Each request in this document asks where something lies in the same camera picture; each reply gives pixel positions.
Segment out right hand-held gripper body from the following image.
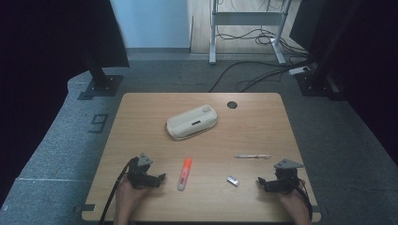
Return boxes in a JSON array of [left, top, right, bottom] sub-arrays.
[[272, 158, 305, 192]]

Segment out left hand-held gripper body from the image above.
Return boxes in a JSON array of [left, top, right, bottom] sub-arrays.
[[126, 152, 158, 190]]

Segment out clear slim pen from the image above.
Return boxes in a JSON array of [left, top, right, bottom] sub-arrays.
[[234, 153, 272, 160]]

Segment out white eraser with blue sleeve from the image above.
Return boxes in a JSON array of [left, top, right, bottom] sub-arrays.
[[226, 175, 240, 188]]

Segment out cream fabric pencil case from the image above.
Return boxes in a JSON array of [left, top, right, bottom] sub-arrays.
[[164, 104, 219, 142]]

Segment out person's right hand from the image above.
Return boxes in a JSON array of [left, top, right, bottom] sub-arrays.
[[276, 187, 307, 214]]

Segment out person's left hand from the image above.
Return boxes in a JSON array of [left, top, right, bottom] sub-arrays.
[[115, 173, 151, 211]]

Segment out orange highlighter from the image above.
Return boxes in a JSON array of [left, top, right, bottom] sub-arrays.
[[176, 157, 193, 192]]

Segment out black metal stand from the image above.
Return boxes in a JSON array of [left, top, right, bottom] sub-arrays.
[[295, 0, 360, 98], [77, 46, 125, 101]]

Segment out white power strip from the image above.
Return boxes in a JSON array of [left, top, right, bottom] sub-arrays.
[[287, 66, 312, 76]]

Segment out dark curtain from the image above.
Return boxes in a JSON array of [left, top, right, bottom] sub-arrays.
[[289, 0, 398, 163], [0, 0, 130, 201]]

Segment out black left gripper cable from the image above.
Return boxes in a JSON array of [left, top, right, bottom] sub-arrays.
[[99, 157, 139, 225]]

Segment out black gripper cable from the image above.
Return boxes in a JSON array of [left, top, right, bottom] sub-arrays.
[[295, 177, 314, 221], [99, 157, 139, 225]]

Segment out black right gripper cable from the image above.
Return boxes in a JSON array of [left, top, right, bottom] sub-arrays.
[[295, 177, 314, 221]]

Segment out tangle of black floor cables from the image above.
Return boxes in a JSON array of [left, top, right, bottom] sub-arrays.
[[207, 0, 315, 94]]

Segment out white metal desk frame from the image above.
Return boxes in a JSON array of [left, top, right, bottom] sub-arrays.
[[208, 0, 294, 67]]

